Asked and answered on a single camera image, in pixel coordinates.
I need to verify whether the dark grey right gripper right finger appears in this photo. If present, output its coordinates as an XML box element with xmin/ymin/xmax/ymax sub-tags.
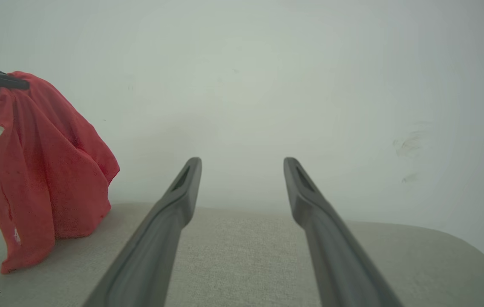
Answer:
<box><xmin>283</xmin><ymin>157</ymin><xmax>403</xmax><ymax>307</ymax></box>

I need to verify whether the grey fabric sofa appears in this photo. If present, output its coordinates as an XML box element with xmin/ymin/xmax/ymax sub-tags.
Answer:
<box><xmin>0</xmin><ymin>200</ymin><xmax>484</xmax><ymax>307</ymax></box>

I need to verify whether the red and white jersey garment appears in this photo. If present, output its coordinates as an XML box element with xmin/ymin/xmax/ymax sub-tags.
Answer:
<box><xmin>0</xmin><ymin>71</ymin><xmax>121</xmax><ymax>275</ymax></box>

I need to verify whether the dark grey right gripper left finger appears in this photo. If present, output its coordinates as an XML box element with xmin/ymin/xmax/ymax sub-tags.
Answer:
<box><xmin>82</xmin><ymin>157</ymin><xmax>202</xmax><ymax>307</ymax></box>

